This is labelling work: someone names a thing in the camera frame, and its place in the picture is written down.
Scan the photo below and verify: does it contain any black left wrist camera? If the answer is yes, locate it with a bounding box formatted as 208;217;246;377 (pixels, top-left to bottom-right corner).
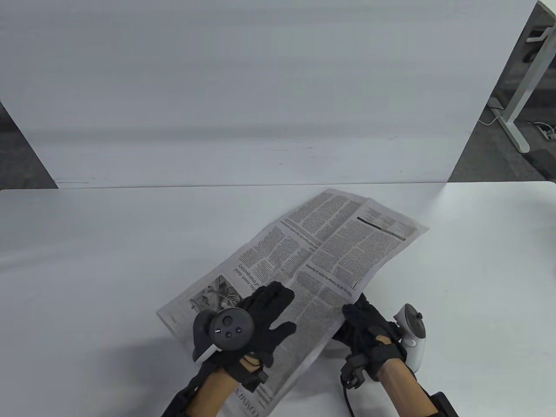
236;364;268;392

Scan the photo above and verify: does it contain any dark hand controller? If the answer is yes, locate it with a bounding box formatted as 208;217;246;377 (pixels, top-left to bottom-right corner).
192;307;255;364
393;304;427;373

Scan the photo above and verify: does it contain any person's right forearm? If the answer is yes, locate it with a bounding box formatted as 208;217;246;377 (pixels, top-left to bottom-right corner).
377;358;439;417

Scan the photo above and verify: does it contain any dark right hand controller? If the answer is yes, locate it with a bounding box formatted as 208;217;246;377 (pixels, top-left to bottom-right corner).
393;304;427;373

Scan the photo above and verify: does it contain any white partition board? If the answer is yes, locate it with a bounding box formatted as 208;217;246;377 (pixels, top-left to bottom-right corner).
0;0;539;189

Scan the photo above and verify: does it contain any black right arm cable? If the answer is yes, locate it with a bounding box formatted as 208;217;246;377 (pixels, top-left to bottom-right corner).
342;381;356;417

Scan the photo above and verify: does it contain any person's left hand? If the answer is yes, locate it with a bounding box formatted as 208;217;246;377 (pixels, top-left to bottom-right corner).
219;281;297;370

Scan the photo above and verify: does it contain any person's left forearm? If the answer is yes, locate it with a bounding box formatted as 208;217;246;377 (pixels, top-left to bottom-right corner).
187;367;245;417

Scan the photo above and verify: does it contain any white desk leg frame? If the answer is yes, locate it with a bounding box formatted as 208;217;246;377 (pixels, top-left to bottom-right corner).
495;0;556;153

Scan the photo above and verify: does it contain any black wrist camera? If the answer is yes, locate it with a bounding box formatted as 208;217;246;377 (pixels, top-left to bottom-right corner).
236;364;268;392
340;353;371;390

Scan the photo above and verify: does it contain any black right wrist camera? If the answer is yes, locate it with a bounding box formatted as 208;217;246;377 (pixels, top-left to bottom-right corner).
340;353;371;390

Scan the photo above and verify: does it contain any white floor cable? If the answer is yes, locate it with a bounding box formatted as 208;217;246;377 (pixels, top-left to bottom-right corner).
478;106;504;126

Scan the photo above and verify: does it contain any person's right hand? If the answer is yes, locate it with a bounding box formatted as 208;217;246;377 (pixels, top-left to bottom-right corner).
332;293;409;383

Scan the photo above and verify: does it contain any printed newspaper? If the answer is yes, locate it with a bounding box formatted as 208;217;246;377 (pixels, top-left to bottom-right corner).
156;188;430;417

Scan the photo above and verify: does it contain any black right forearm module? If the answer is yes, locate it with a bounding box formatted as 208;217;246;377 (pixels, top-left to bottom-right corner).
430;391;459;417

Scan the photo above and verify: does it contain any black left forearm module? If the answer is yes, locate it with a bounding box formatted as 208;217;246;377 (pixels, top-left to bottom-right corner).
161;369;210;417

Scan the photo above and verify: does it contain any dark left hand controller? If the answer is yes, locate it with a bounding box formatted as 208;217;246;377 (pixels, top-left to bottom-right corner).
192;307;255;364

